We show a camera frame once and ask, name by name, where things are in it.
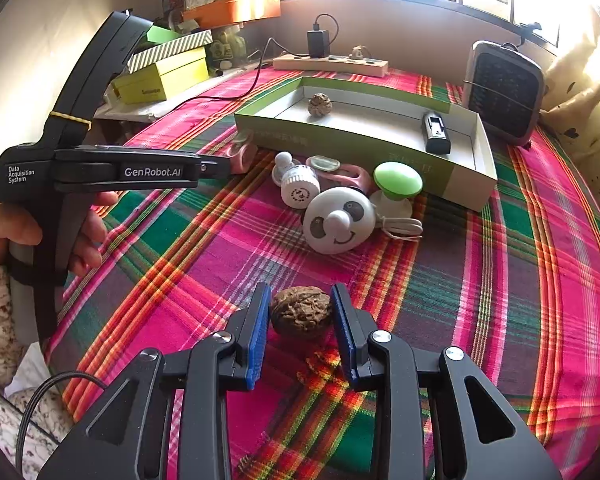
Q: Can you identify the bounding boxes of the brown walnut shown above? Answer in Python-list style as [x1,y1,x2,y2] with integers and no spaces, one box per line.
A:
[271,286,335,338]
[307,92,333,117]

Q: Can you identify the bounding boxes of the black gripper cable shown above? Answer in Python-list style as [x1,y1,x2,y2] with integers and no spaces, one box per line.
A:
[15,371,108,456]

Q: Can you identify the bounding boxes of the white bulb-shaped toy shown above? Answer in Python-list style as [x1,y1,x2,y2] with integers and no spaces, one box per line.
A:
[271,151,297,188]

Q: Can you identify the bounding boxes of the pink plastic toy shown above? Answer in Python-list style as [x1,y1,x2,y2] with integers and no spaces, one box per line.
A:
[229,135,258,172]
[329,164,373,194]

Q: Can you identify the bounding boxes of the green white cardboard box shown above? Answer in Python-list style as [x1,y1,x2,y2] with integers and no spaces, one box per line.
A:
[234,76,498,212]

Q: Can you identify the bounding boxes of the cream cushion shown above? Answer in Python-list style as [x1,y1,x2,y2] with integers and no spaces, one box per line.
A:
[537,10,600,201]

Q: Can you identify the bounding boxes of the yellow-green box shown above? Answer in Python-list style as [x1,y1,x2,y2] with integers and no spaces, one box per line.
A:
[111,47,210,105]

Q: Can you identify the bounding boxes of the floral cloth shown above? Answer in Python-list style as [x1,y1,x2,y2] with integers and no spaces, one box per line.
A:
[0,380,76,476]

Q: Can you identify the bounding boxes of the white round ribbed device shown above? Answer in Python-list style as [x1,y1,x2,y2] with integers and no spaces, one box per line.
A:
[281,165,321,208]

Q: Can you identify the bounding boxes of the black charger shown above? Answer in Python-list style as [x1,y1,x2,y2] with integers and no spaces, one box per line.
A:
[307,30,331,58]

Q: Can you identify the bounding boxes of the orange box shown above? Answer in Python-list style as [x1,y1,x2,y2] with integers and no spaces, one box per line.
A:
[182,0,282,30]

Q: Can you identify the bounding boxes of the beige power strip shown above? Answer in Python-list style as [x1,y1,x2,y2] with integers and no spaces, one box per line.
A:
[272,54,389,78]

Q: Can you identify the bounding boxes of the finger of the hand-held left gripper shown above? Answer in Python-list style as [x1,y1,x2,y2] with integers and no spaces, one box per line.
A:
[198,156,233,175]

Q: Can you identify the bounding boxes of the black charger cable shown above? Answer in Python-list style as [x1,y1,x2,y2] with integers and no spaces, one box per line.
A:
[152,13,339,113]

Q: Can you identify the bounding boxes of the white fan cable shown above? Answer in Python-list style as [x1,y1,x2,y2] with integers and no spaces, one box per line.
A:
[377,212,425,241]

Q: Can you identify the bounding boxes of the white panda face fan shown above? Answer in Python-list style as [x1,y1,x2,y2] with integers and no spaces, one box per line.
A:
[302,187,378,256]

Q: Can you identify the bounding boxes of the striped green box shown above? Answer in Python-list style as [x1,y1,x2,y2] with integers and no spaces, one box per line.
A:
[127,30,214,75]

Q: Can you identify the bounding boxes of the green patterned container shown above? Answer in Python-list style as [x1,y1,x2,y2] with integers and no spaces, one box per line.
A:
[209,27,247,68]

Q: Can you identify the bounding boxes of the clear green oval piece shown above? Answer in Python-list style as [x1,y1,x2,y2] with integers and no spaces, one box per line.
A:
[307,156,341,173]

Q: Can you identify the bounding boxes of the grey space heater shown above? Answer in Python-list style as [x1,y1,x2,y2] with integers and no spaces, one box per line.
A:
[462,40,546,147]

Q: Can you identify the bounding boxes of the person's left hand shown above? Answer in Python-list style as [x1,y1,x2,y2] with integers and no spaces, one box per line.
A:
[0,191,120,277]

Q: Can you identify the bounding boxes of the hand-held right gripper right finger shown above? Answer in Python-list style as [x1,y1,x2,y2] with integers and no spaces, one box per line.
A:
[330,283,563,480]

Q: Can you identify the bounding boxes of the green mushroom massager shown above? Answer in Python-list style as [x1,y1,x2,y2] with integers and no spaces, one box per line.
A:
[370,161,426,218]

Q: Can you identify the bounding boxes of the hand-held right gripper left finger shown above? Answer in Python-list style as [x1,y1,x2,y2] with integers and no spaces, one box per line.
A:
[37,282,273,480]

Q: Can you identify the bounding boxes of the white board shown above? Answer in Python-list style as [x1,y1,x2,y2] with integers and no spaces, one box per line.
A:
[92,94,181,123]

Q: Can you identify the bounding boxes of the black rectangular device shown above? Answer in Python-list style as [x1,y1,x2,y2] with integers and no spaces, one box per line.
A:
[422,110,452,156]

